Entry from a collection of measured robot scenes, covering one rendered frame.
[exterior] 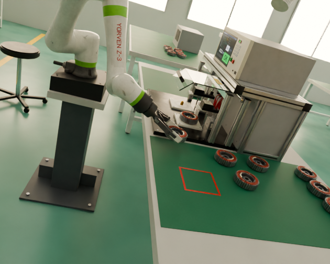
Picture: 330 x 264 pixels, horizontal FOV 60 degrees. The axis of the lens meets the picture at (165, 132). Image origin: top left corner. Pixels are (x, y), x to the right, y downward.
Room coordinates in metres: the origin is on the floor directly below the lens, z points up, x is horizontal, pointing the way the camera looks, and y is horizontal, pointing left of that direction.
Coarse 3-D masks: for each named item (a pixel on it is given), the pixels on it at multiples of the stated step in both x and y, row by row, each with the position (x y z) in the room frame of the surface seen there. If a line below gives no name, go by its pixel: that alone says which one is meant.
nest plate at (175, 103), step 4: (172, 100) 1.83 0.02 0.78; (176, 100) 1.85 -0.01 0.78; (172, 104) 1.75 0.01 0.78; (176, 104) 1.77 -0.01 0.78; (184, 104) 1.82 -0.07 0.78; (188, 104) 1.85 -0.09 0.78; (176, 108) 1.72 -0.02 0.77; (180, 108) 1.73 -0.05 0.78; (184, 108) 1.75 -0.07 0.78; (188, 108) 1.77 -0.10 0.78; (192, 108) 1.79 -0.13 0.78; (192, 112) 1.75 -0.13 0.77
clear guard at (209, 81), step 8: (184, 72) 1.54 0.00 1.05; (192, 72) 1.56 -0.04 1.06; (200, 72) 1.62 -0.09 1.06; (176, 80) 1.49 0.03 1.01; (184, 80) 1.44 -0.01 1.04; (192, 80) 1.40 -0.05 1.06; (200, 80) 1.44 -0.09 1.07; (208, 80) 1.50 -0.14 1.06; (216, 88) 1.40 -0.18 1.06; (224, 88) 1.44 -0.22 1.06
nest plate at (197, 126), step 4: (176, 116) 1.57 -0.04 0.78; (176, 120) 1.53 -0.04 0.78; (180, 120) 1.53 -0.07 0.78; (180, 124) 1.48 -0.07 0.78; (184, 124) 1.50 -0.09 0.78; (188, 124) 1.52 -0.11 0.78; (196, 124) 1.55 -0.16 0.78; (192, 128) 1.50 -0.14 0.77; (196, 128) 1.51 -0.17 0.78; (200, 128) 1.51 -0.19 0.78
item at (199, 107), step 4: (204, 100) 1.61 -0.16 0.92; (200, 104) 1.60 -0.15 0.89; (204, 104) 1.55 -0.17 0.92; (208, 104) 1.56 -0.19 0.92; (212, 104) 1.58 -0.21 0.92; (196, 108) 1.57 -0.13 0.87; (200, 108) 1.56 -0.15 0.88; (204, 108) 1.55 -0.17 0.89; (208, 108) 1.56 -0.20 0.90; (212, 108) 1.56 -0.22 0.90; (216, 108) 1.60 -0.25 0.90; (216, 112) 1.57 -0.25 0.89; (212, 116) 1.62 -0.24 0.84
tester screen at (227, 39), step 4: (224, 32) 1.89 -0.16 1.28; (224, 36) 1.87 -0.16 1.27; (228, 36) 1.80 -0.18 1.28; (232, 36) 1.75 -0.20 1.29; (224, 40) 1.84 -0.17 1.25; (228, 40) 1.78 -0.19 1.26; (232, 40) 1.72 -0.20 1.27; (220, 44) 1.89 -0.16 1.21; (224, 44) 1.82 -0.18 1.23; (228, 44) 1.75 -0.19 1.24; (232, 44) 1.70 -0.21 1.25; (224, 48) 1.79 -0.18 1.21; (216, 52) 1.90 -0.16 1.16; (228, 52) 1.71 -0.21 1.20; (216, 56) 1.88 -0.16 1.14
